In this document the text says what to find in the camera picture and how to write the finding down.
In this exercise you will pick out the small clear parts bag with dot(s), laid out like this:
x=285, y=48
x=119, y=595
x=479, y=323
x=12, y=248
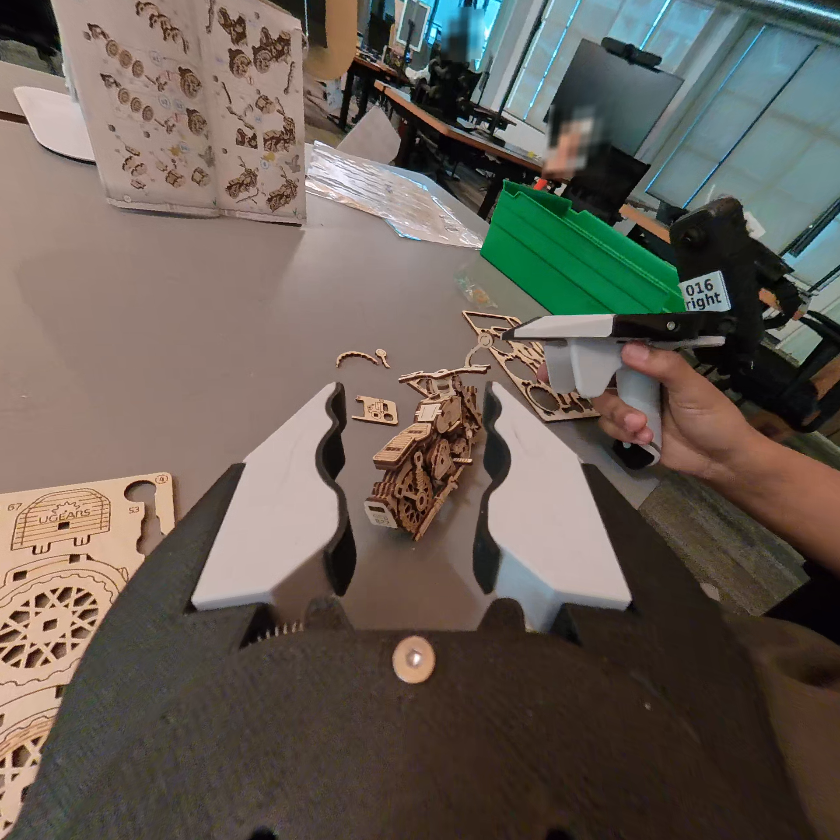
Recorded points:
x=476, y=289

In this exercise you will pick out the person's tan trouser leg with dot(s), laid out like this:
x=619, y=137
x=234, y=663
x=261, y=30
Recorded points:
x=800, y=722

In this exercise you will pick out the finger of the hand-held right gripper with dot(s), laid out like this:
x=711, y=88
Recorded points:
x=564, y=328

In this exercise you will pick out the black background monitor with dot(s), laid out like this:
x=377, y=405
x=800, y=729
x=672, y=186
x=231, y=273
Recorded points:
x=623, y=98

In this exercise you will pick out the clear plastic wrapper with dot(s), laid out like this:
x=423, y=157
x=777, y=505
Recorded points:
x=380, y=190

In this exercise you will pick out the large desk monitor tan frame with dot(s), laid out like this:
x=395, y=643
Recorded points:
x=334, y=39

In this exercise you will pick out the small flat wooden plate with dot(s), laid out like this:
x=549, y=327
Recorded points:
x=374, y=412

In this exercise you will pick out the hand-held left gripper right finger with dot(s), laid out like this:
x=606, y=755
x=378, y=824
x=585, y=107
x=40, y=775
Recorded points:
x=551, y=525

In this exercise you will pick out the grey desk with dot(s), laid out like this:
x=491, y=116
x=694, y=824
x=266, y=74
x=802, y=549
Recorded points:
x=164, y=315

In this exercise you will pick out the small white screen on stand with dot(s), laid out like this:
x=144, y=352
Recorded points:
x=413, y=23

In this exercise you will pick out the wooden parts sheet with holes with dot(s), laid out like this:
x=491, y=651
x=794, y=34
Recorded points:
x=564, y=411

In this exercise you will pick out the white monitor stand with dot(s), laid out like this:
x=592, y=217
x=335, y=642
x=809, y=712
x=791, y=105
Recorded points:
x=52, y=124

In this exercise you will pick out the person's right forearm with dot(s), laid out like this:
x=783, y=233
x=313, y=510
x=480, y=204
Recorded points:
x=787, y=492

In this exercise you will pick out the wooden motorcycle model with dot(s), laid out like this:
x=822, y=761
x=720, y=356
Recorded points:
x=420, y=453

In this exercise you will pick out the assembly instruction booklet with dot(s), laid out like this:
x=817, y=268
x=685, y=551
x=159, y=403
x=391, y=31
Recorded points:
x=164, y=98

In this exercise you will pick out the wooden top background desk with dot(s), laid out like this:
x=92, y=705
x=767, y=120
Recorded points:
x=646, y=223
x=459, y=131

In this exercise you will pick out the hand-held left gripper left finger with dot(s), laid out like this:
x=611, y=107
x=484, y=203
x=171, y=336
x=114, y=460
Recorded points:
x=275, y=512

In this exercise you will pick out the curved wooden part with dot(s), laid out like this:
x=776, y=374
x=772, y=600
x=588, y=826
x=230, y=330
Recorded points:
x=354, y=355

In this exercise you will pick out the green plastic bin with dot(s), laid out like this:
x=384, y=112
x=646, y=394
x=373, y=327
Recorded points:
x=577, y=262

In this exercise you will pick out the person's right hand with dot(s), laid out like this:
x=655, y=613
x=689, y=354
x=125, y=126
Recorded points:
x=695, y=420

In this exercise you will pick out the black webcam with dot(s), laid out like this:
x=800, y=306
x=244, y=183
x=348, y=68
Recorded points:
x=630, y=51

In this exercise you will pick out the wooden parts sheet with wheels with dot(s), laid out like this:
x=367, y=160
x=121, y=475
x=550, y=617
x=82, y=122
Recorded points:
x=124, y=518

